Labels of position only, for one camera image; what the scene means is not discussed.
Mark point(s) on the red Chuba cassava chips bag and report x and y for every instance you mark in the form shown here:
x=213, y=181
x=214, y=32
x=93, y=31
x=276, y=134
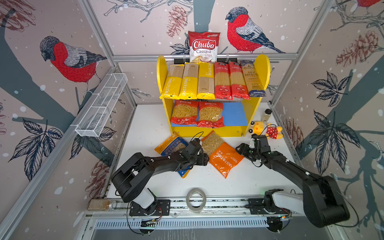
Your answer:
x=203, y=46

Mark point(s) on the white wire mesh basket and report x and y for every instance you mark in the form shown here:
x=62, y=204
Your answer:
x=98, y=113

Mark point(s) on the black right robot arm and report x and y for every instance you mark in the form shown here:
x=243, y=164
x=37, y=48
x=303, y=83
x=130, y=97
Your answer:
x=320, y=201

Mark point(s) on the small spice jar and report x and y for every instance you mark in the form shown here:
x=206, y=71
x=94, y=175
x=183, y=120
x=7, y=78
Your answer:
x=267, y=115

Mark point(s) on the glass jar left floor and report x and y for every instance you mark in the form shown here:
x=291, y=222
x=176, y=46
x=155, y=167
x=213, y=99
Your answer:
x=101, y=205

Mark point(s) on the red spaghetti bag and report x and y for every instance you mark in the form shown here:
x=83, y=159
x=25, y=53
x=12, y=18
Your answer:
x=222, y=81
x=237, y=81

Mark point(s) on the clear tape roll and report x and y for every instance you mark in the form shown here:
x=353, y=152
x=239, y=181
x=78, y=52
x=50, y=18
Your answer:
x=196, y=200

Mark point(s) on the blue orange pasta bag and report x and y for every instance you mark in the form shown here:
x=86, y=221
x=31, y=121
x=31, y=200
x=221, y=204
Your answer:
x=171, y=145

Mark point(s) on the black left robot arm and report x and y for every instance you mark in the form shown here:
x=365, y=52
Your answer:
x=132, y=177

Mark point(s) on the orange Pastatime pasta bag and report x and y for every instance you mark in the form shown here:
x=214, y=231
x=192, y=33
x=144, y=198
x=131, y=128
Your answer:
x=221, y=155

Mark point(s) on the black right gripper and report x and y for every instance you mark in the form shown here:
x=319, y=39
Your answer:
x=242, y=147

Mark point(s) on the yellow Pastatime spaghetti bag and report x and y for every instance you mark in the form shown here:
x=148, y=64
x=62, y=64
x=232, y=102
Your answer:
x=189, y=87
x=172, y=86

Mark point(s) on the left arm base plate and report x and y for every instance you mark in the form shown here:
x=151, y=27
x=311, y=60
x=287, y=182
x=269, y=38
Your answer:
x=156, y=209

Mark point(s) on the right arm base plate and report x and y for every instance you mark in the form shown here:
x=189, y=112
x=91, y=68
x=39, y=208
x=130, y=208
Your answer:
x=258, y=206

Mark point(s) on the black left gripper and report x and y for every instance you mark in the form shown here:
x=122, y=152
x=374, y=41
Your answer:
x=203, y=159

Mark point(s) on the yellow plush toy red dress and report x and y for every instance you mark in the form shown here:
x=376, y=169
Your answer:
x=269, y=130

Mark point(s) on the dark blue spaghetti bag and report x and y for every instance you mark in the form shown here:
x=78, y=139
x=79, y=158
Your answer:
x=252, y=79

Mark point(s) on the red macaroni bag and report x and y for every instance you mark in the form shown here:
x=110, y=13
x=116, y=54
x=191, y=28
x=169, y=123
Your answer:
x=185, y=113
x=211, y=115

